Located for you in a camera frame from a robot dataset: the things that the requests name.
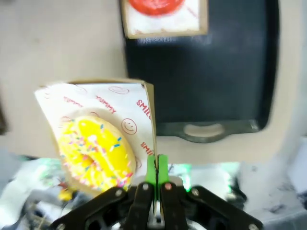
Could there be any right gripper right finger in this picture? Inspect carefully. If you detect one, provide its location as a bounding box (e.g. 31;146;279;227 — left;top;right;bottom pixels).
157;154;264;230

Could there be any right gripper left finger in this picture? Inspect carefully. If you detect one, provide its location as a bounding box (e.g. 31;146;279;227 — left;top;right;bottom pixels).
49;154;158;230

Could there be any yellow donut with sprinkles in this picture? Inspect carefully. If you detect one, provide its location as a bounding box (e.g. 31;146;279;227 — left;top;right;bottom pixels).
57;116;137;195

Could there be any brown cardboard food box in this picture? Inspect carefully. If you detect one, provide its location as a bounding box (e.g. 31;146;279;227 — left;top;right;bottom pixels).
119;0;209;40
33;78;159;199

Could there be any white red-printed liner paper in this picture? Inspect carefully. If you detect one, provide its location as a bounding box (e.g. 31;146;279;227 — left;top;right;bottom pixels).
127;0;201;36
33;82;154;168

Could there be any red glazed donut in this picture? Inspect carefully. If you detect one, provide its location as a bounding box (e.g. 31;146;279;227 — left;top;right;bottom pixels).
128;0;183;16

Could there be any large black handled tray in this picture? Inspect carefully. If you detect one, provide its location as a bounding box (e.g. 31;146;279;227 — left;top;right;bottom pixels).
123;0;280;144

